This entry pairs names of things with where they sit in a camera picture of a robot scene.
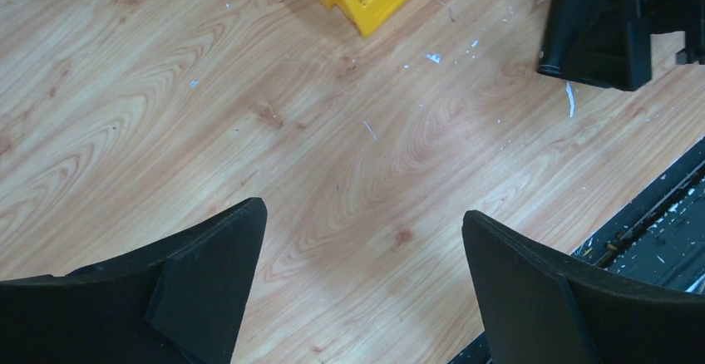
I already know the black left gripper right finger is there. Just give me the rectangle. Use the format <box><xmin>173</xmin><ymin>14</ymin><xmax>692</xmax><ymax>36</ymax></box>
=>
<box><xmin>461</xmin><ymin>210</ymin><xmax>704</xmax><ymax>363</ymax></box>

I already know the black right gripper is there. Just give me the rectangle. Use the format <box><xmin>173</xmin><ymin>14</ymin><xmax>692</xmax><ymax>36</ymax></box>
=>
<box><xmin>537</xmin><ymin>0</ymin><xmax>704</xmax><ymax>91</ymax></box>

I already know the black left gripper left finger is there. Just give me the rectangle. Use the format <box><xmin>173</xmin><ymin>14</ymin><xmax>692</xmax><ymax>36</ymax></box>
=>
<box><xmin>1</xmin><ymin>198</ymin><xmax>268</xmax><ymax>363</ymax></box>

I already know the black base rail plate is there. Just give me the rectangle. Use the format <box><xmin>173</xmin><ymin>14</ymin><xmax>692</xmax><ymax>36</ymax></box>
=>
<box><xmin>455</xmin><ymin>142</ymin><xmax>704</xmax><ymax>363</ymax></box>

